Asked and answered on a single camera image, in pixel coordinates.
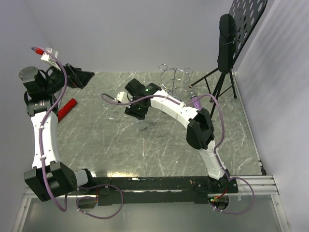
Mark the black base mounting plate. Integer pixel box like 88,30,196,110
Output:
77,176,239,206

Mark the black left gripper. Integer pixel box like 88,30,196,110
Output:
43,60,94,94

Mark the red glitter microphone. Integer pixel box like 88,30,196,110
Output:
57,98,77,122

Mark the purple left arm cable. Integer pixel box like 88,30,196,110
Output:
30,46,124,220

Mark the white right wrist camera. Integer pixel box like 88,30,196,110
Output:
116,91,129,103

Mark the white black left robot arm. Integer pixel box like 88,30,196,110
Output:
19,66,95,202

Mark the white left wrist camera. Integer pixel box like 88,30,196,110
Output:
32,47,61,70

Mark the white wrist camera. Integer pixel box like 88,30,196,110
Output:
32,47,61,70
116,91,129,103

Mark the black music stand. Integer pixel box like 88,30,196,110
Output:
188,0,268,116

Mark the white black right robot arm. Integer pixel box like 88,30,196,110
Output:
117,79,228,193

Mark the aluminium rail frame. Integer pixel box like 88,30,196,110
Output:
19,66,290,232

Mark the purple glitter microphone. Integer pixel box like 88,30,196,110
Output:
189,90,202,110

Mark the chrome wine glass rack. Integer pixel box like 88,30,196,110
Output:
158,64,193,99

